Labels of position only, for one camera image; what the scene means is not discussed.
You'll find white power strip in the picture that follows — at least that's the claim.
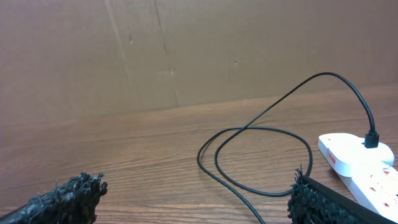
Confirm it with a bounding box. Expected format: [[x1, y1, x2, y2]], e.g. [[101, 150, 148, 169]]
[[318, 133, 398, 223]]

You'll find white charger plug adapter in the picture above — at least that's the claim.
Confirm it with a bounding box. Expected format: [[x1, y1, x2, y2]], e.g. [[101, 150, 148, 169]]
[[318, 133, 395, 177]]

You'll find black USB charging cable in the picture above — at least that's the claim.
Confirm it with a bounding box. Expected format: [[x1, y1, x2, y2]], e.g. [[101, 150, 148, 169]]
[[197, 72, 380, 224]]

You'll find brown cardboard backdrop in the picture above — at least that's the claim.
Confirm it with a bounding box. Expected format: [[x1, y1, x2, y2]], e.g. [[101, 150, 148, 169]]
[[1, 0, 397, 126]]

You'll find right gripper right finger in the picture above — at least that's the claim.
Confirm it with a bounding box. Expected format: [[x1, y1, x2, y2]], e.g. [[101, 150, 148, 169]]
[[287, 169, 394, 224]]

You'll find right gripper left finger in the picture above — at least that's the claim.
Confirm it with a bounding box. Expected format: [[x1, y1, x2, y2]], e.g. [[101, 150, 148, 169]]
[[1, 172, 108, 224]]

